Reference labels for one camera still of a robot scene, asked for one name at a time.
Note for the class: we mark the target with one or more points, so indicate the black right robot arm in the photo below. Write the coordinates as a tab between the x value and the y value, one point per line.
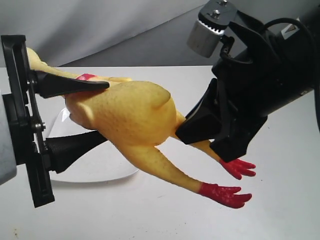
261	68

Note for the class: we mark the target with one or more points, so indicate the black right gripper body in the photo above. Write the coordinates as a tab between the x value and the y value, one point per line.
273	70

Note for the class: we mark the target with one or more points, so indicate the white square plate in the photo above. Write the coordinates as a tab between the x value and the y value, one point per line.
102	163

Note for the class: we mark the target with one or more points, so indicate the grey backdrop cloth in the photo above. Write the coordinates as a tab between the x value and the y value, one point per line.
106	33

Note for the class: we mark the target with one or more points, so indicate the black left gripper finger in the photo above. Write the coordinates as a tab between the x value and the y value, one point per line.
66	150
49	85

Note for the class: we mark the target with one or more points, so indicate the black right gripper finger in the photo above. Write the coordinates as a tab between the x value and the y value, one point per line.
206	119
233	142

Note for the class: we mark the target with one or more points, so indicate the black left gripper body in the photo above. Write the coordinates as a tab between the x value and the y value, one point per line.
25	124

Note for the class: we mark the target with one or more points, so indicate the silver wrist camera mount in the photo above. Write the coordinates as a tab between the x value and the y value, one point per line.
212	21

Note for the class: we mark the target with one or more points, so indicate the yellow rubber chicken toy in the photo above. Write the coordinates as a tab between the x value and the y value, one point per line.
136	117

